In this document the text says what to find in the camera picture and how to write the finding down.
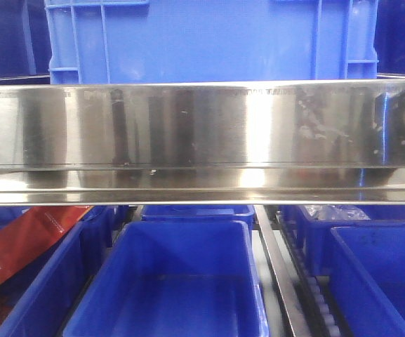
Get blue rear center bin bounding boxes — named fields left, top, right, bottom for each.
left=141, top=204, right=255, bottom=228

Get blue left bin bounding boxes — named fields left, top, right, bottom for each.
left=0, top=206, right=125, bottom=336

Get steel divider bar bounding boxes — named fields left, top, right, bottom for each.
left=254, top=205, right=311, bottom=336

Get stainless steel shelf rail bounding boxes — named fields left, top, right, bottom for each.
left=0, top=77, right=405, bottom=205

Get blue bin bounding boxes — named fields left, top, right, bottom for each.
left=329, top=225, right=405, bottom=336
left=141, top=204, right=255, bottom=228
left=63, top=221, right=270, bottom=336
left=281, top=204, right=405, bottom=276
left=0, top=206, right=125, bottom=336

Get blue rear right bin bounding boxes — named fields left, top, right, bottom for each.
left=281, top=204, right=405, bottom=276

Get large blue crate upper shelf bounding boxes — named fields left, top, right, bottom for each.
left=45, top=1, right=378, bottom=84

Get red foil package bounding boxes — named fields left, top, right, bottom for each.
left=0, top=206, right=92, bottom=285

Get clear plastic bagged parts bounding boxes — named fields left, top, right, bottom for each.
left=303, top=204, right=370, bottom=220

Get roller track strip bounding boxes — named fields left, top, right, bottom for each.
left=275, top=207, right=352, bottom=336

